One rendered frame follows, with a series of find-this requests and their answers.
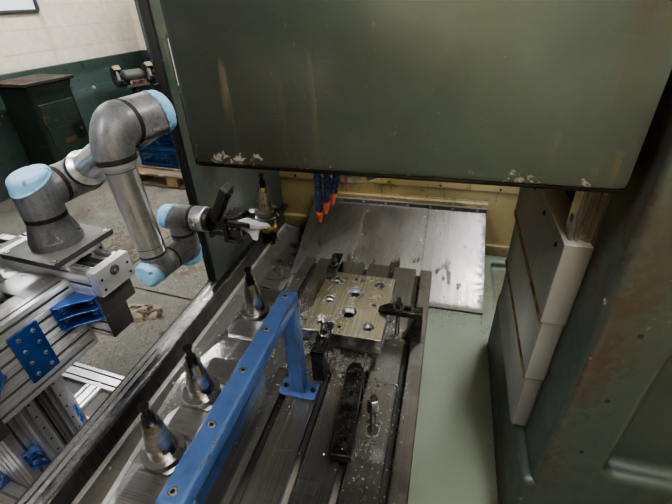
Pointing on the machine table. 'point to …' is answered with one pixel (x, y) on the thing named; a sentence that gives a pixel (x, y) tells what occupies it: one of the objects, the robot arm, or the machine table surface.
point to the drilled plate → (351, 335)
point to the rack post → (293, 386)
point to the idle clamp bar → (349, 405)
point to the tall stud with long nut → (372, 413)
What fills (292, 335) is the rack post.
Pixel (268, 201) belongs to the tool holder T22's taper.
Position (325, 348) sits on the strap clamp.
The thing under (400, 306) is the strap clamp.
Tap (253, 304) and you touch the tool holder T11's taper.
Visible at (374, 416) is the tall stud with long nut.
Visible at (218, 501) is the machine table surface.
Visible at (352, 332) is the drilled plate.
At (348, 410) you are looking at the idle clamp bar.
